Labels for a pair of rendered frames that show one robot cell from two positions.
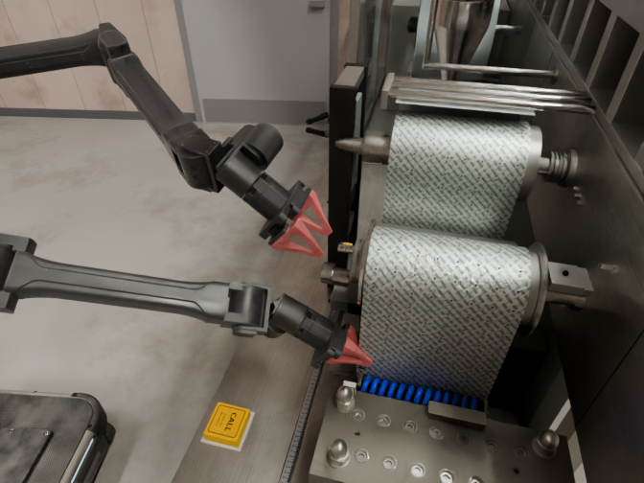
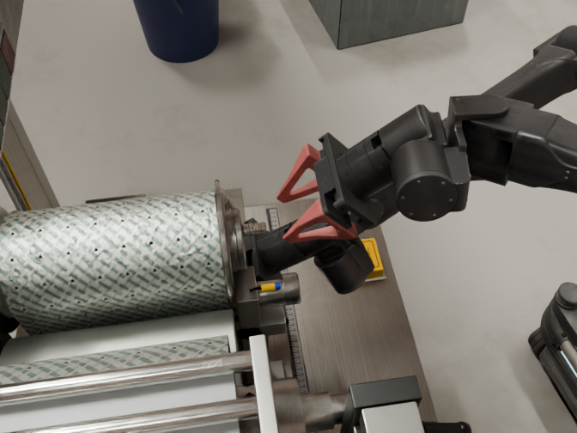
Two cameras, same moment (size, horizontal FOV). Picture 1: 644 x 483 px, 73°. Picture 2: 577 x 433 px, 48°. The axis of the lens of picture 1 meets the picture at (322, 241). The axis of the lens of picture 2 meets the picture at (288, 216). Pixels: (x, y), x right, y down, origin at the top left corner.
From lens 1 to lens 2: 100 cm
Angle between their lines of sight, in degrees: 86
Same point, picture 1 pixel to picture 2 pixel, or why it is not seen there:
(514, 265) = (24, 218)
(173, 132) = (543, 114)
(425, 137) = (156, 350)
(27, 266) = (550, 56)
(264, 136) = (411, 159)
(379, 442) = not seen: hidden behind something
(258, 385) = (357, 314)
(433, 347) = not seen: hidden behind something
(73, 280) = (508, 80)
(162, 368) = not seen: outside the picture
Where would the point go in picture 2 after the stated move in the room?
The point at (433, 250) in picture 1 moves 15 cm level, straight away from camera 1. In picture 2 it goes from (129, 209) to (117, 330)
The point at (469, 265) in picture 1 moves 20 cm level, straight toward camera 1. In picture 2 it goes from (82, 207) to (117, 87)
